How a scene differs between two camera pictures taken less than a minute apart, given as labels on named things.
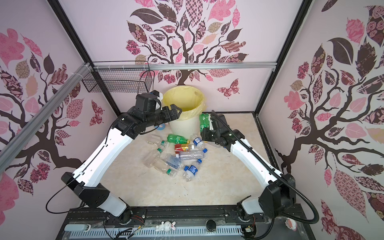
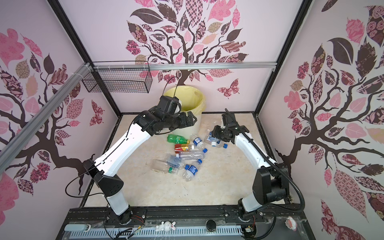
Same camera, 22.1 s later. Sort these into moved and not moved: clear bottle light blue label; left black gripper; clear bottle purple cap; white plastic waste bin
Moved: left black gripper
Not moved: white plastic waste bin; clear bottle light blue label; clear bottle purple cap
